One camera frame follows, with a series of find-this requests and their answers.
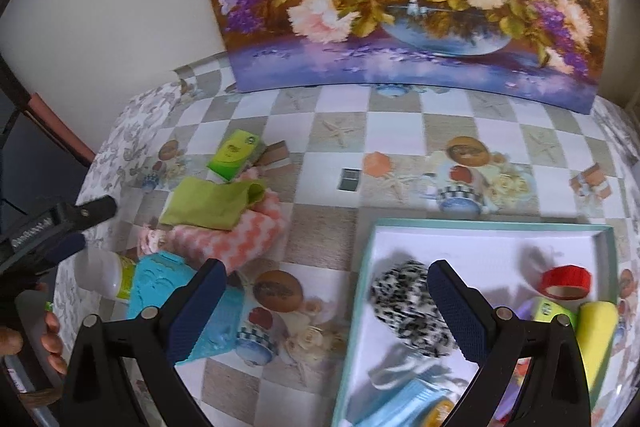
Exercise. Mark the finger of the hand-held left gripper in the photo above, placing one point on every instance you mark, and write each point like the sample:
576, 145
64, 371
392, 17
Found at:
95, 209
70, 246

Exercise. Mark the green and yellow small box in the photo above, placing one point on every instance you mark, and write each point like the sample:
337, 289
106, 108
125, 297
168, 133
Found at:
545, 311

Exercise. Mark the dark cabinet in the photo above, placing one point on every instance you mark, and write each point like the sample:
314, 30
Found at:
25, 177

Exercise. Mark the light blue face mask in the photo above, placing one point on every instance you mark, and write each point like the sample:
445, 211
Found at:
400, 407

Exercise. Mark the flower painting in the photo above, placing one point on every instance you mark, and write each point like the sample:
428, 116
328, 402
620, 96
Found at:
400, 7

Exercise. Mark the green cloth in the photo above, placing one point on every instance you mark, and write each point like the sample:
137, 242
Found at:
210, 202

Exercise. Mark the white box with teal rim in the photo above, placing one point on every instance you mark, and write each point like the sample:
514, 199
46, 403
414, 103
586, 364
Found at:
475, 247

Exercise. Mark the teal plastic container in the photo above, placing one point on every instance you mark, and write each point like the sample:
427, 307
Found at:
155, 282

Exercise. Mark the red tape roll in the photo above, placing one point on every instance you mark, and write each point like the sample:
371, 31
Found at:
547, 279

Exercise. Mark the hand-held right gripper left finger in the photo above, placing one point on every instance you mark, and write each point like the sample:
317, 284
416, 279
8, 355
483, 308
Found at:
197, 307

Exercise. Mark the white pill bottle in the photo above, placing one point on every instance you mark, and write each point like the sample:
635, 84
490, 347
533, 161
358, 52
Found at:
105, 274

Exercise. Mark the pink and white zigzag cloth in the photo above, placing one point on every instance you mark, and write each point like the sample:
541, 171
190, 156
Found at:
250, 237

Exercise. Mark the green tissue packet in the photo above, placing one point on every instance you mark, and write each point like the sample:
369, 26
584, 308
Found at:
232, 152

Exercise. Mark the checkered printed tablecloth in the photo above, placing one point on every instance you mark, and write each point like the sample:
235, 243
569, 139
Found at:
320, 217

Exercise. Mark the person's left hand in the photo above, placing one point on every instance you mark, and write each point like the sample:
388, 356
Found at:
54, 342

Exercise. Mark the yellow sponge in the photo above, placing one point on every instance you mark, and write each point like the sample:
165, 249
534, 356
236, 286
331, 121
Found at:
597, 337

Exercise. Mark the pink plush piece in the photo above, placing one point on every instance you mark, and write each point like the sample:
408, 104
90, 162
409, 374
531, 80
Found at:
150, 242

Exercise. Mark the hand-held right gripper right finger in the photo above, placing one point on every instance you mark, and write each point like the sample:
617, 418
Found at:
457, 307

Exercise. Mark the black and white spotted scrunchie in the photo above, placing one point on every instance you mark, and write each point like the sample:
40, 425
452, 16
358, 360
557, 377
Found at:
400, 302

